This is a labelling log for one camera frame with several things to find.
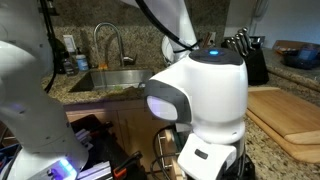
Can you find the blue bowl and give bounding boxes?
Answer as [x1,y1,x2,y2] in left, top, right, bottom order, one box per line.
[282,42,320,71]

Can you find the dark green glass bottle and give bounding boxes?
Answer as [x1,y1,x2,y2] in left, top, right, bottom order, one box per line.
[53,37,67,75]

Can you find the black robot cart with clamps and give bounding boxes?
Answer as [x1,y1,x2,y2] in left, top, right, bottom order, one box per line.
[0,114,148,180]

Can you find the wooden cabinet doors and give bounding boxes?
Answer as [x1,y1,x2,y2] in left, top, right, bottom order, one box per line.
[64,99,175,175]

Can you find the orange sponge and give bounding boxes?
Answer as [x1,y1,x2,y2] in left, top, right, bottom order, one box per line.
[97,62,110,71]

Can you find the black knife block with knives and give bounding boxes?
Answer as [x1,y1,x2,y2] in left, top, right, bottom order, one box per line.
[221,27,270,86]

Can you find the black hanging cable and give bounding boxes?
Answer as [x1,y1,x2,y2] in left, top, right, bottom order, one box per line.
[39,0,58,95]

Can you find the steel tap lever handle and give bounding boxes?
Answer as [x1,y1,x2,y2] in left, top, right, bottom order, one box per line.
[122,55,138,67]

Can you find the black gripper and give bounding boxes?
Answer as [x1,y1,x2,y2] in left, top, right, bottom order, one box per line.
[233,145,257,180]

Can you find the white wall outlet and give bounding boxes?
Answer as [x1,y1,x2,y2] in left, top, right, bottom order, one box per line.
[62,34,77,54]

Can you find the steel cutlery bunch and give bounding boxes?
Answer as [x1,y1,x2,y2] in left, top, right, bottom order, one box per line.
[201,31,214,48]

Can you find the small dark bottle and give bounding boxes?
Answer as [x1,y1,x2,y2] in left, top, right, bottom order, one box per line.
[62,52,80,77]

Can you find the large wooden cutting board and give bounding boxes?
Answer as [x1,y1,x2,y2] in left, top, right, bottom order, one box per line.
[245,86,320,165]

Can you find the clear soap bottle blue label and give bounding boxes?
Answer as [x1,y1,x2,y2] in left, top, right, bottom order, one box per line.
[74,47,90,72]

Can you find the stainless steel sink basin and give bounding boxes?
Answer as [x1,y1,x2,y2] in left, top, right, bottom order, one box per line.
[67,68,155,94]

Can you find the stainless steel tap spout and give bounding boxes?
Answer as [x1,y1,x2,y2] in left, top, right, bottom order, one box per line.
[93,22,127,68]

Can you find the white plate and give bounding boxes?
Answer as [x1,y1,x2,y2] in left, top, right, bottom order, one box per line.
[161,34,175,65]

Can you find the small wooden cutting board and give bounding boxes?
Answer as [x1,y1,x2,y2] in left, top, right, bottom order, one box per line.
[247,88,320,146]

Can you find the steel drawer handle bar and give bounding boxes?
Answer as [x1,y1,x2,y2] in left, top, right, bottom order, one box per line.
[156,132,168,171]

